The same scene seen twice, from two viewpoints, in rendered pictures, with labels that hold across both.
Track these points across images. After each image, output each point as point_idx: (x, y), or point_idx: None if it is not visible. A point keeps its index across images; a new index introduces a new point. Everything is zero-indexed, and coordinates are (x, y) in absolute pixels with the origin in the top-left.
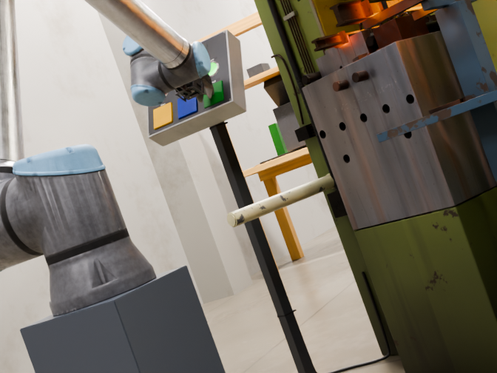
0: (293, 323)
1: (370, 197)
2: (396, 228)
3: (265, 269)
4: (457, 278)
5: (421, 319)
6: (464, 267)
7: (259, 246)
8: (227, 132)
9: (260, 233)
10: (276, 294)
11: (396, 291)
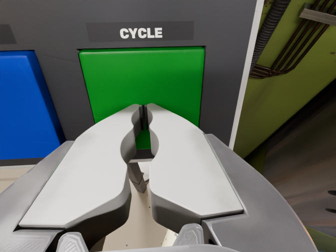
0: (141, 181)
1: (311, 220)
2: (307, 229)
3: (130, 173)
4: (318, 245)
5: None
6: (333, 249)
7: (130, 168)
8: None
9: None
10: (135, 179)
11: None
